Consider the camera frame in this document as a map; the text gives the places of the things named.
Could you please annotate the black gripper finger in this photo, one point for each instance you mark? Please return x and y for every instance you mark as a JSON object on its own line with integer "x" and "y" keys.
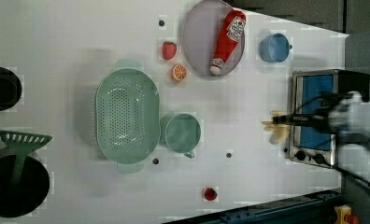
{"x": 283, "y": 121}
{"x": 283, "y": 117}

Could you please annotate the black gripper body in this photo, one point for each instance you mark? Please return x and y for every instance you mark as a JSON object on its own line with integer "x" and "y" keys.
{"x": 318, "y": 120}

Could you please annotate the peeled plush banana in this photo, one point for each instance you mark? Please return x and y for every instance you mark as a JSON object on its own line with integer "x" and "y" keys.
{"x": 279, "y": 132}

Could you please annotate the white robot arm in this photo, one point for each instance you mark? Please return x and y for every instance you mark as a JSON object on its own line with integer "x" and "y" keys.
{"x": 347, "y": 117}

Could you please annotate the green mug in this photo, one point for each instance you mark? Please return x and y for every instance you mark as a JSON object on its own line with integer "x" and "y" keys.
{"x": 181, "y": 133}

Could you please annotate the black toaster oven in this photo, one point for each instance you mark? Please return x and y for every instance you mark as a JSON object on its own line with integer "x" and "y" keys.
{"x": 312, "y": 90}

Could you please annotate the blue bowl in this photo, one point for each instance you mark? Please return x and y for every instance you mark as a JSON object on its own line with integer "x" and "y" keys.
{"x": 275, "y": 48}

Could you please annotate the small red round toy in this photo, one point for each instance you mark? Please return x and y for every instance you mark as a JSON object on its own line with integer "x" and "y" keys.
{"x": 210, "y": 194}

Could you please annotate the red ketchup bottle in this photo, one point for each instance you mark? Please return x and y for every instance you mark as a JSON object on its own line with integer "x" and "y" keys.
{"x": 229, "y": 37}

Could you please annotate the orange slice toy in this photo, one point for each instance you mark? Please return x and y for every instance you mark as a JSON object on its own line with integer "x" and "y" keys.
{"x": 178, "y": 72}

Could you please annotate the grey oval plate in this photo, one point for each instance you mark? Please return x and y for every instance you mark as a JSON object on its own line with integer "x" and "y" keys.
{"x": 200, "y": 33}

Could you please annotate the red strawberry toy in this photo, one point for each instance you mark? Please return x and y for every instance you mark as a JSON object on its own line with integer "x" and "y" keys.
{"x": 169, "y": 50}

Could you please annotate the green perforated colander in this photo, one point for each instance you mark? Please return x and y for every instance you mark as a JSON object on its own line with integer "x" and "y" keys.
{"x": 127, "y": 116}

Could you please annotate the green slotted spatula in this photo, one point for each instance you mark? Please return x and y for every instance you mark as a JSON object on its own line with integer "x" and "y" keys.
{"x": 24, "y": 145}

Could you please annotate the large black bowl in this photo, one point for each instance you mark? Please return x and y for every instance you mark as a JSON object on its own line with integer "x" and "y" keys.
{"x": 22, "y": 198}

